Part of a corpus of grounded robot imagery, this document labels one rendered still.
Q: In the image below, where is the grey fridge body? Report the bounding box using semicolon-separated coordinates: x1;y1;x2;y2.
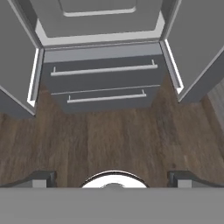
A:
17;0;182;49

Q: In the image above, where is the grey fridge door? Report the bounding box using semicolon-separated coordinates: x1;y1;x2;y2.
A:
0;0;46;120
158;0;224;104

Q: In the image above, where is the small grey fridge drawer front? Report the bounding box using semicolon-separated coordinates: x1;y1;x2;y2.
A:
50;84;162;115

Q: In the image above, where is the large grey fridge drawer front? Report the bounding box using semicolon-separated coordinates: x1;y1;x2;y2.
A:
39;42;170;96

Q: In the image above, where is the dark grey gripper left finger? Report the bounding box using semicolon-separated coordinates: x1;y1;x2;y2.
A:
0;170;58;189

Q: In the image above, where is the short silver drawer handle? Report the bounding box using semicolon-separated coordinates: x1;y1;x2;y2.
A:
66;88;148;104

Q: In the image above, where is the long silver drawer handle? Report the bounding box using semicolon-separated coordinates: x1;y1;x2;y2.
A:
50;59;159;78

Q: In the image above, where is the white round disc black rim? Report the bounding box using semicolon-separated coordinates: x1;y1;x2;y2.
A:
79;170;151;189

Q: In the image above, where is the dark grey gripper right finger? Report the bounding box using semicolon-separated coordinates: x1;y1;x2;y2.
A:
166;170;224;189

